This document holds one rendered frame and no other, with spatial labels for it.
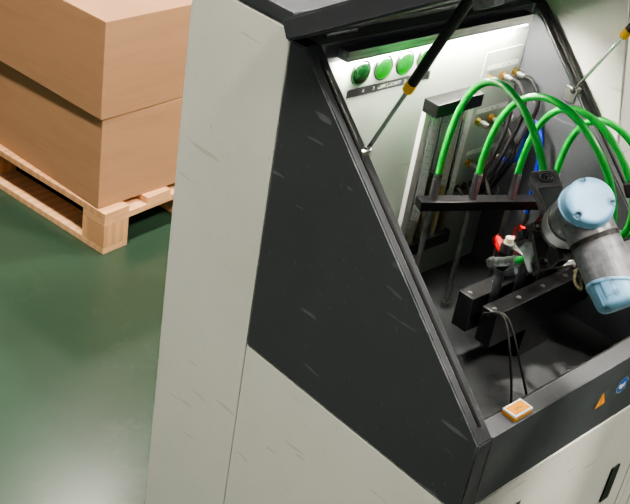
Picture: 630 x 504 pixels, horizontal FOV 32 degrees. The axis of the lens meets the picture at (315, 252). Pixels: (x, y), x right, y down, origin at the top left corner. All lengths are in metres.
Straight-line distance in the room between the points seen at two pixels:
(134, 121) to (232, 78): 1.78
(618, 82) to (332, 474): 0.99
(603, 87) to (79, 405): 1.76
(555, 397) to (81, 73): 2.21
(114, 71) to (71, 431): 1.20
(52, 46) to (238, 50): 1.86
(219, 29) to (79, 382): 1.57
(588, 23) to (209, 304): 0.98
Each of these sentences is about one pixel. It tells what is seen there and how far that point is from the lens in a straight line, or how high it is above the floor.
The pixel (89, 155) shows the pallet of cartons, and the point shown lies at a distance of 3.87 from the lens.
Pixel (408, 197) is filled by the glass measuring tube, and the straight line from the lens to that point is 2.32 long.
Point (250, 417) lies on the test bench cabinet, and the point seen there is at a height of 0.63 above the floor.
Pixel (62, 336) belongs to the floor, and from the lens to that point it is 3.58.
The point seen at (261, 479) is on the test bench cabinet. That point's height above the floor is 0.50.
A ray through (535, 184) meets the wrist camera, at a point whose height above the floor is 1.35.
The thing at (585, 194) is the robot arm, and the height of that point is 1.45.
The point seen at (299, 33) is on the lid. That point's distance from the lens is 1.90.
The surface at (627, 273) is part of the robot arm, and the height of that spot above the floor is 1.36.
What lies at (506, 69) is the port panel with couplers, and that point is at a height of 1.31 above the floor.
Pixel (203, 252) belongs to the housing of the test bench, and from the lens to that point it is 2.30.
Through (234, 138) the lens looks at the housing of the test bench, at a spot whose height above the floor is 1.21.
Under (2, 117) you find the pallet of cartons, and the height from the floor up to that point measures 0.28.
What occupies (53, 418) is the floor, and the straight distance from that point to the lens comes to 3.27.
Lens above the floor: 2.13
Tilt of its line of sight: 31 degrees down
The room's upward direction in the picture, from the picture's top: 10 degrees clockwise
